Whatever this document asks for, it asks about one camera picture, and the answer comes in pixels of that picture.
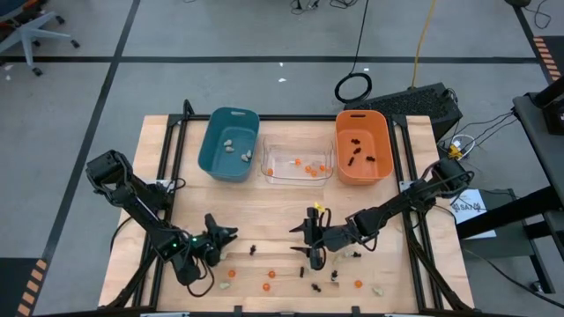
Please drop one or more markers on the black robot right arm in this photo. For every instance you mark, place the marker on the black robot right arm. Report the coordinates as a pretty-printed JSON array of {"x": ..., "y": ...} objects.
[{"x": 396, "y": 202}]

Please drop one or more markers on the clear plastic bin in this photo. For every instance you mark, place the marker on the clear plastic bin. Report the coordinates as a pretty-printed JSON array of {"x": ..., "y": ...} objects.
[{"x": 282, "y": 177}]

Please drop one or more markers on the blue office chair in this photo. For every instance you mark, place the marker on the blue office chair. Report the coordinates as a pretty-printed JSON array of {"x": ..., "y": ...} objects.
[{"x": 26, "y": 33}]

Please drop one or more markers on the silver aluminium bar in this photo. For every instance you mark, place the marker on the silver aluminium bar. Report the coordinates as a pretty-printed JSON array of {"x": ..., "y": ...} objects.
[{"x": 165, "y": 314}]

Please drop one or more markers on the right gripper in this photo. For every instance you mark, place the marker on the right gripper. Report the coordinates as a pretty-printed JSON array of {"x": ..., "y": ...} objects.
[{"x": 337, "y": 240}]

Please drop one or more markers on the black side table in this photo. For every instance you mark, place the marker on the black side table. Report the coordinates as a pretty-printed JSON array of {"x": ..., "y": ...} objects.
[{"x": 539, "y": 145}]

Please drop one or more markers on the black computer tower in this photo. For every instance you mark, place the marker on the black computer tower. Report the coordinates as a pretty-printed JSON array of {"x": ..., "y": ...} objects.
[{"x": 410, "y": 103}]

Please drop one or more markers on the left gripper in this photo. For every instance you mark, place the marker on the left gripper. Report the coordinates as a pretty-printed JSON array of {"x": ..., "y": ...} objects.
[{"x": 209, "y": 251}]

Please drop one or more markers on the grey metal mounting plate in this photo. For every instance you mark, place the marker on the grey metal mounting plate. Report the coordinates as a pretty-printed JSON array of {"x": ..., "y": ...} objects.
[
  {"x": 161, "y": 182},
  {"x": 404, "y": 186}
]

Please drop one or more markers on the white paper sheet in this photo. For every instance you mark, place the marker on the white paper sheet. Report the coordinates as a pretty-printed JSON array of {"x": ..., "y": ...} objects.
[{"x": 473, "y": 220}]

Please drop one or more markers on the black plastic bracket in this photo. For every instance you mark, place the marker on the black plastic bracket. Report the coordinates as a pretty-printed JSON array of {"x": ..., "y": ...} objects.
[
  {"x": 238, "y": 310},
  {"x": 354, "y": 310}
]

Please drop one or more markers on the black caster wheel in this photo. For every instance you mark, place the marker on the black caster wheel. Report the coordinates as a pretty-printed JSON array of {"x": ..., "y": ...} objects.
[{"x": 535, "y": 286}]

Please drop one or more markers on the teal plastic bin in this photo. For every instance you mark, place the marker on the teal plastic bin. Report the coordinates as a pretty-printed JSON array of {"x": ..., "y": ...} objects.
[{"x": 220, "y": 169}]

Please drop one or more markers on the orange plastic bin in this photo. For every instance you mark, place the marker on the orange plastic bin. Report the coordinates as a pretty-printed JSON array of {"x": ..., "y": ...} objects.
[{"x": 370, "y": 172}]

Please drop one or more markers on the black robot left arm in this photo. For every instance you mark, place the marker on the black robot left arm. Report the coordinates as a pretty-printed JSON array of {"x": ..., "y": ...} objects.
[{"x": 141, "y": 207}]

